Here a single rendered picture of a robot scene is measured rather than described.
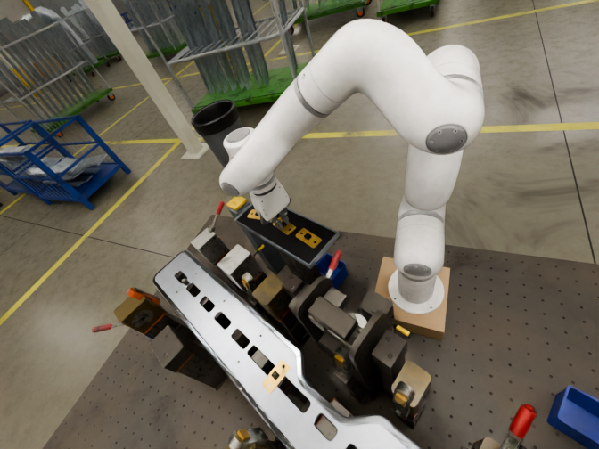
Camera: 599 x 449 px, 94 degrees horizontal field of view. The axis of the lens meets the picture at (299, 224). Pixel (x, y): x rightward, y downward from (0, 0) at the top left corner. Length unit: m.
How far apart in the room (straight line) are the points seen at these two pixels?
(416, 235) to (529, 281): 0.67
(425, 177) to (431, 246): 0.20
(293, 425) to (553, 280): 1.02
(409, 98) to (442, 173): 0.19
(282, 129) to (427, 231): 0.43
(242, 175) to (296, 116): 0.17
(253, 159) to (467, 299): 0.95
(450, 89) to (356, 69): 0.14
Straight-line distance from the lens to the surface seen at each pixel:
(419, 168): 0.61
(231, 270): 0.96
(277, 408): 0.86
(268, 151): 0.61
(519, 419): 0.70
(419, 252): 0.73
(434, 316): 1.11
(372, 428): 0.81
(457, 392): 1.13
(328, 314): 0.68
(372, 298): 0.80
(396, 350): 0.71
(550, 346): 1.25
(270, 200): 0.80
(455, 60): 0.55
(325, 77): 0.51
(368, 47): 0.49
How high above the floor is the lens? 1.80
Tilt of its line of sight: 46 degrees down
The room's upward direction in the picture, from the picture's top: 24 degrees counter-clockwise
